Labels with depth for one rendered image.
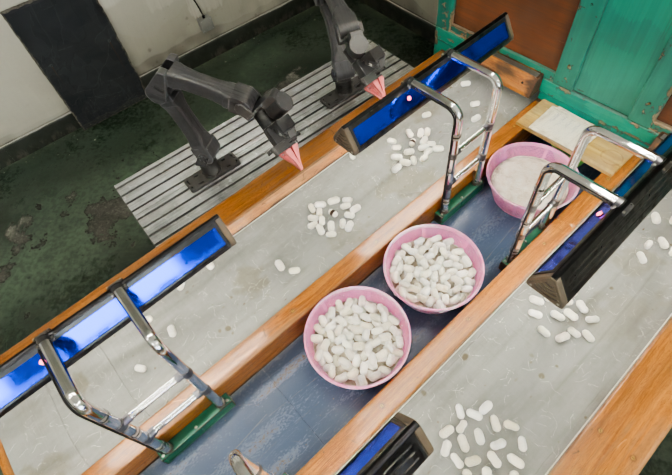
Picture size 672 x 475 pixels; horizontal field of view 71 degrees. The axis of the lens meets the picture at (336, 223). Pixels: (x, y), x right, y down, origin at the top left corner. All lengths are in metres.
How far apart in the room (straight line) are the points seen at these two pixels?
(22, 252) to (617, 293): 2.59
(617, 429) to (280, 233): 0.95
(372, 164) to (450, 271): 0.45
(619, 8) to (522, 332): 0.89
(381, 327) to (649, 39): 1.03
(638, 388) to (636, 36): 0.90
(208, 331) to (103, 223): 1.51
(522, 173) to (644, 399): 0.69
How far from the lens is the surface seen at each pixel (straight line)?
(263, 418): 1.27
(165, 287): 1.03
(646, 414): 1.28
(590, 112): 1.72
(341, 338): 1.23
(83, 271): 2.60
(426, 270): 1.31
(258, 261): 1.38
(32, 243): 2.87
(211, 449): 1.29
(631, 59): 1.60
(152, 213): 1.70
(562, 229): 1.44
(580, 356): 1.30
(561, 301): 0.96
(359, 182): 1.50
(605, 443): 1.23
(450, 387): 1.20
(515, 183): 1.54
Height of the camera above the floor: 1.88
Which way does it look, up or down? 54 degrees down
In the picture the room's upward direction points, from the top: 9 degrees counter-clockwise
